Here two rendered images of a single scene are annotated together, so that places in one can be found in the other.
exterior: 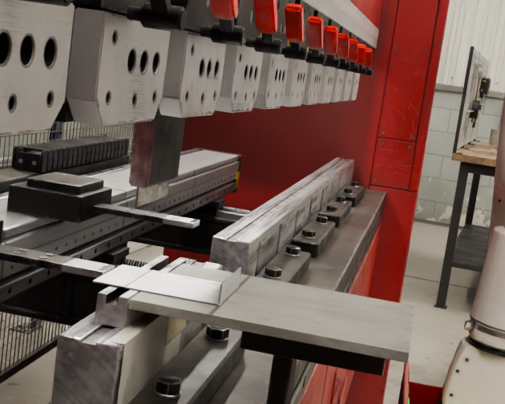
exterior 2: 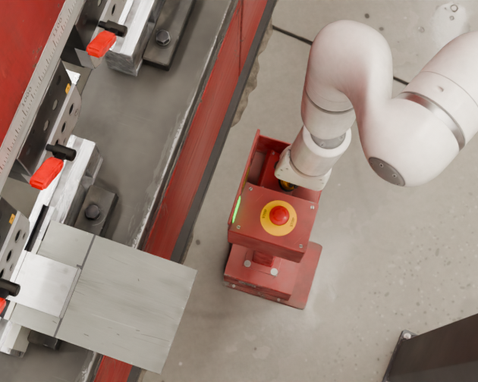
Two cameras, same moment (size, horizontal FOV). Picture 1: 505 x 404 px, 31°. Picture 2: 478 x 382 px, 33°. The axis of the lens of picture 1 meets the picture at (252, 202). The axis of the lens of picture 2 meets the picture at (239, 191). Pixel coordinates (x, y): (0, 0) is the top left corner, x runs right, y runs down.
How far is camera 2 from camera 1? 1.35 m
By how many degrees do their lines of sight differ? 66
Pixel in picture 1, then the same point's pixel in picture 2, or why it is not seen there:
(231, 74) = not seen: hidden behind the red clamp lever
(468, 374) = (288, 173)
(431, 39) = not seen: outside the picture
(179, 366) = not seen: hidden behind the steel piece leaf
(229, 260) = (118, 59)
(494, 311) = (300, 167)
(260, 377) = (123, 238)
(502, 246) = (303, 146)
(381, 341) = (149, 358)
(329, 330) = (121, 346)
